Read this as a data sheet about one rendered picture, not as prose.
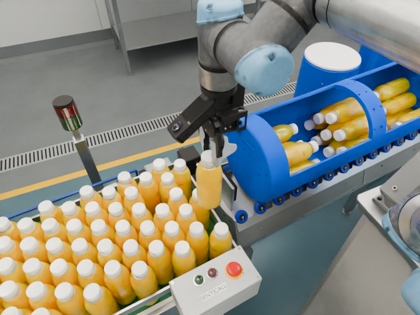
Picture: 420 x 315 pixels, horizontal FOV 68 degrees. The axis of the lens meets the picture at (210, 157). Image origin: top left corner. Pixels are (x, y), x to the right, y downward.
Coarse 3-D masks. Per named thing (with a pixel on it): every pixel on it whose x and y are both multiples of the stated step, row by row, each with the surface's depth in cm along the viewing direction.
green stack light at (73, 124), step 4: (76, 116) 99; (80, 116) 101; (60, 120) 98; (64, 120) 97; (68, 120) 97; (72, 120) 98; (76, 120) 99; (80, 120) 101; (64, 124) 99; (68, 124) 99; (72, 124) 99; (76, 124) 100; (80, 124) 101; (64, 128) 100; (68, 128) 100; (72, 128) 100; (76, 128) 101
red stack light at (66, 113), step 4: (72, 104) 96; (56, 108) 95; (64, 108) 95; (68, 108) 95; (72, 108) 96; (76, 108) 99; (56, 112) 96; (60, 112) 95; (64, 112) 95; (68, 112) 96; (72, 112) 97; (76, 112) 98; (60, 116) 96; (64, 116) 96; (68, 116) 97; (72, 116) 98
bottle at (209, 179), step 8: (200, 168) 75; (208, 168) 74; (216, 168) 74; (200, 176) 75; (208, 176) 74; (216, 176) 75; (200, 184) 77; (208, 184) 76; (216, 184) 77; (200, 192) 80; (208, 192) 78; (216, 192) 79; (200, 200) 83; (208, 200) 81; (216, 200) 82; (208, 208) 84
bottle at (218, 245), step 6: (210, 234) 90; (228, 234) 87; (210, 240) 89; (216, 240) 86; (222, 240) 86; (228, 240) 87; (210, 246) 90; (216, 246) 87; (222, 246) 87; (228, 246) 88; (210, 252) 93; (216, 252) 90; (222, 252) 89; (210, 258) 96
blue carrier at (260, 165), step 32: (320, 96) 121; (352, 96) 104; (416, 96) 132; (256, 128) 91; (384, 128) 104; (416, 128) 116; (256, 160) 93; (320, 160) 119; (352, 160) 107; (256, 192) 101
